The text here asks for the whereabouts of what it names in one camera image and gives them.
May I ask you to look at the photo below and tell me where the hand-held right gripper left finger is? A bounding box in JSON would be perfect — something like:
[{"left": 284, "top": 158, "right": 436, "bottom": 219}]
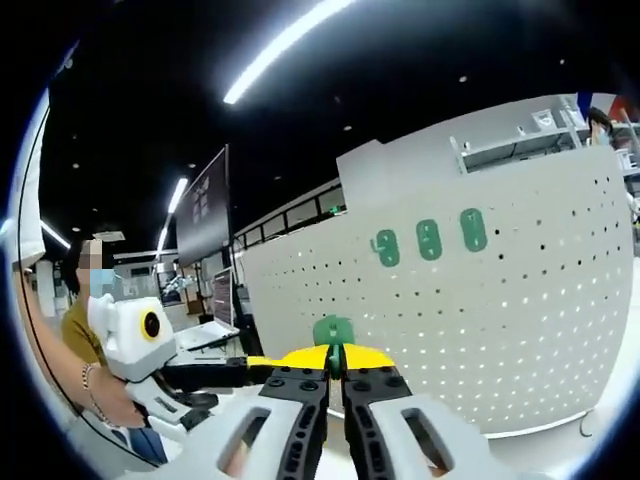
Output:
[{"left": 164, "top": 343, "right": 333, "bottom": 480}]

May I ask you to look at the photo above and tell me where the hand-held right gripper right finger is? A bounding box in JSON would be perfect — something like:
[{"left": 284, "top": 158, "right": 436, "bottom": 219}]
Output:
[{"left": 341, "top": 343, "right": 527, "bottom": 480}]

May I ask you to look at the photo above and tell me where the green hook assembly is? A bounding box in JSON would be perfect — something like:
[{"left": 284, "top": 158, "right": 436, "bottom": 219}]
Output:
[
  {"left": 312, "top": 314, "right": 357, "bottom": 382},
  {"left": 459, "top": 207, "right": 489, "bottom": 253},
  {"left": 369, "top": 228, "right": 402, "bottom": 267},
  {"left": 417, "top": 221, "right": 445, "bottom": 262}
]

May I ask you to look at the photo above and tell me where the white perforated mounting plate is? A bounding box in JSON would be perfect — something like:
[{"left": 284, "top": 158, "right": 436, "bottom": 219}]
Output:
[{"left": 239, "top": 147, "right": 637, "bottom": 441}]

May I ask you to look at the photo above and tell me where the person's left hand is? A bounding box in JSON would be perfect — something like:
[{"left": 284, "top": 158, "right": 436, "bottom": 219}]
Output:
[{"left": 93, "top": 371, "right": 150, "bottom": 430}]

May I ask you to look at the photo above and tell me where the open laptop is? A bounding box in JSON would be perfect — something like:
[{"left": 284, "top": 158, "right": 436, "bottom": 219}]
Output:
[{"left": 172, "top": 266, "right": 242, "bottom": 352}]

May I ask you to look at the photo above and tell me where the large black display screen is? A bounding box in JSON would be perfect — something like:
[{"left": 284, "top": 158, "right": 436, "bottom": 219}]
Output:
[{"left": 175, "top": 144, "right": 232, "bottom": 267}]

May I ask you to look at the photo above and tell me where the short ceiling light strip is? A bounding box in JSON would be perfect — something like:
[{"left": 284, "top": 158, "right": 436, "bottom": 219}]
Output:
[{"left": 167, "top": 176, "right": 190, "bottom": 215}]

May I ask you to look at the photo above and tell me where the grey metal shelving rack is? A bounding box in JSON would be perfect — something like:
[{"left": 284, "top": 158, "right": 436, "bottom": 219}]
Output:
[{"left": 448, "top": 92, "right": 640, "bottom": 176}]

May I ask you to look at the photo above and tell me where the silver chain bracelet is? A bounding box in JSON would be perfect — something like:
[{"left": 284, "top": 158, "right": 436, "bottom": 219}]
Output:
[{"left": 80, "top": 363, "right": 121, "bottom": 427}]

